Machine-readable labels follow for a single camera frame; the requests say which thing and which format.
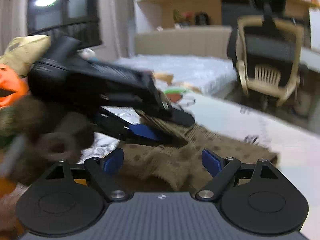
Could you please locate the brown polka dot corduroy garment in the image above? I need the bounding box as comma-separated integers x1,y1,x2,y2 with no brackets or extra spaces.
116,111,277,194

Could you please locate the yellow tote bag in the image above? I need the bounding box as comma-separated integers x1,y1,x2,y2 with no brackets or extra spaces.
1,35,51,77

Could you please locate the white quilted mattress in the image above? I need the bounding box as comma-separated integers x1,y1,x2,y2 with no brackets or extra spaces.
82,54,238,156

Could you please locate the orange pumpkin plush costume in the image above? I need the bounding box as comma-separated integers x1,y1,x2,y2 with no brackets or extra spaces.
1,63,28,107

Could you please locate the dark window with railing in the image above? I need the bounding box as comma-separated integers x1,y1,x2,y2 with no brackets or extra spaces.
27,0,102,49

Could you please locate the white height chart play mat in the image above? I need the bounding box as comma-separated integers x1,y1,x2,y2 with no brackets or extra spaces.
100,92,320,240

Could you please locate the beige upholstered bed headboard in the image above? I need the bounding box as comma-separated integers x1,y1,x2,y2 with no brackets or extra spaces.
135,25,232,59

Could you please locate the white curtain right of window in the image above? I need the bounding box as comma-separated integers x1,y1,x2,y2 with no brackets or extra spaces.
94,0,134,61

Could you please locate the potted red green plant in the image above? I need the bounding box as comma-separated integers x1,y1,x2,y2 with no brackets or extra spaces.
173,9,194,27

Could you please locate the black round speaker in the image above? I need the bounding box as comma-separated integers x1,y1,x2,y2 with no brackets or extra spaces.
194,12,210,26

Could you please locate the beige black office chair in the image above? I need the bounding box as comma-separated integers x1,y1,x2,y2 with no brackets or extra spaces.
227,0,304,107

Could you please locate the white box on desk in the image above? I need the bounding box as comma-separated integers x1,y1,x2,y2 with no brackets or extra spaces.
309,8,320,53

